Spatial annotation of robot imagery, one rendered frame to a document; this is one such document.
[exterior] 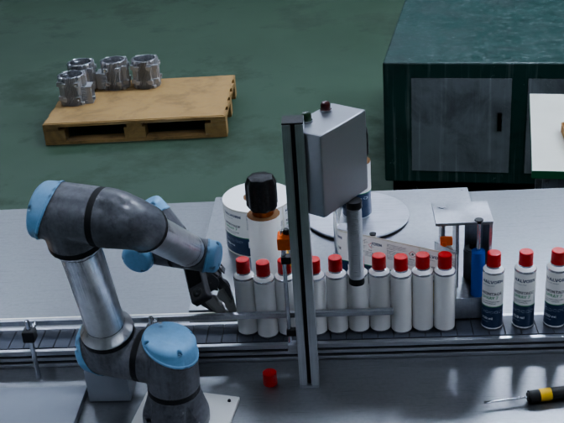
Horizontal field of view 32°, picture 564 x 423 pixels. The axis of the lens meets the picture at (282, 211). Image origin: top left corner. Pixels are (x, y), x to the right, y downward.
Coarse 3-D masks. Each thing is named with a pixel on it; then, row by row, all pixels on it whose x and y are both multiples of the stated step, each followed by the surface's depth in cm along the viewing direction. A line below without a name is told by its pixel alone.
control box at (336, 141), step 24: (336, 120) 208; (360, 120) 211; (312, 144) 203; (336, 144) 206; (360, 144) 214; (312, 168) 206; (336, 168) 208; (360, 168) 216; (312, 192) 208; (336, 192) 210; (360, 192) 218
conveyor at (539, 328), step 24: (0, 336) 251; (48, 336) 250; (72, 336) 249; (216, 336) 245; (240, 336) 244; (336, 336) 241; (360, 336) 241; (384, 336) 240; (408, 336) 239; (432, 336) 239; (456, 336) 238; (480, 336) 238
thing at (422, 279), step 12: (420, 252) 234; (420, 264) 233; (420, 276) 233; (432, 276) 234; (420, 288) 235; (432, 288) 236; (420, 300) 236; (432, 300) 238; (420, 312) 238; (432, 312) 239; (420, 324) 239; (432, 324) 241
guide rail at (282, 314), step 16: (0, 320) 243; (16, 320) 242; (32, 320) 242; (48, 320) 241; (64, 320) 241; (80, 320) 241; (144, 320) 240; (160, 320) 239; (176, 320) 239; (192, 320) 239; (208, 320) 239
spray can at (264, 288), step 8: (256, 264) 234; (264, 264) 234; (256, 272) 236; (264, 272) 235; (256, 280) 236; (264, 280) 235; (272, 280) 236; (256, 288) 236; (264, 288) 235; (272, 288) 236; (256, 296) 238; (264, 296) 236; (272, 296) 237; (256, 304) 239; (264, 304) 237; (272, 304) 238; (264, 320) 240; (272, 320) 240; (264, 328) 241; (272, 328) 241; (264, 336) 242; (272, 336) 242
